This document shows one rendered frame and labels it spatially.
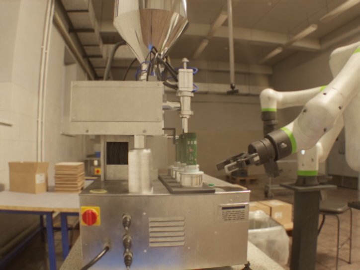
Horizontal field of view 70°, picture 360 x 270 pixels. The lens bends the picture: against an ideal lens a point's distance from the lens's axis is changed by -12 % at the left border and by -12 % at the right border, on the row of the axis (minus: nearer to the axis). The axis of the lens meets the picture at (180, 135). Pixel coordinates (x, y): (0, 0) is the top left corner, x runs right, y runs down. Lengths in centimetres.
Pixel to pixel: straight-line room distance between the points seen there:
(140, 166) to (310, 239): 129
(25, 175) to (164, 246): 192
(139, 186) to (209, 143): 1076
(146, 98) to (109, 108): 11
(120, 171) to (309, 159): 108
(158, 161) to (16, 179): 176
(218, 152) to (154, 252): 1087
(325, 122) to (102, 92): 64
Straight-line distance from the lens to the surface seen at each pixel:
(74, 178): 254
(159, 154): 113
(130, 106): 82
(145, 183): 82
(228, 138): 1178
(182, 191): 80
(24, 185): 263
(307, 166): 175
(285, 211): 386
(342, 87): 96
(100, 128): 82
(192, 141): 86
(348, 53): 124
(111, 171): 114
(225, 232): 87
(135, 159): 81
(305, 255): 187
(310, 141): 96
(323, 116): 86
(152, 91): 83
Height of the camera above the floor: 115
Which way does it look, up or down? 2 degrees up
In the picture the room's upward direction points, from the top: straight up
